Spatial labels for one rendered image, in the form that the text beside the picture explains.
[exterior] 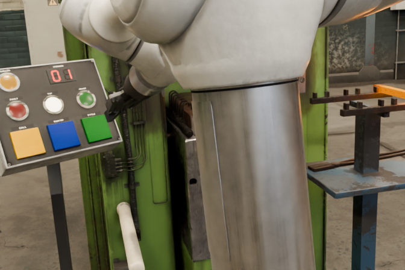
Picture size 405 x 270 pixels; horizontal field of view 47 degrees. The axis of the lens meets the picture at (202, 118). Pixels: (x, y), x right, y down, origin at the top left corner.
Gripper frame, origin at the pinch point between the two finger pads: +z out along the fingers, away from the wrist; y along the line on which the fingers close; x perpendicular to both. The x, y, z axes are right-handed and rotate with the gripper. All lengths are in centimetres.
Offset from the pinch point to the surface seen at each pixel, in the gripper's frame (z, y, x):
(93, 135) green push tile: 12.4, -1.9, -1.9
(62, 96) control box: 13.1, -6.5, 11.8
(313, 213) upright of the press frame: 32, 91, -51
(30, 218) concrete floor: 223, 32, 6
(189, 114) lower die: 16.8, 36.5, -0.9
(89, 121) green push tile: 12.4, -1.5, 2.5
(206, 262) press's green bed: 36, 34, -50
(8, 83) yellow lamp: 12.7, -20.0, 17.6
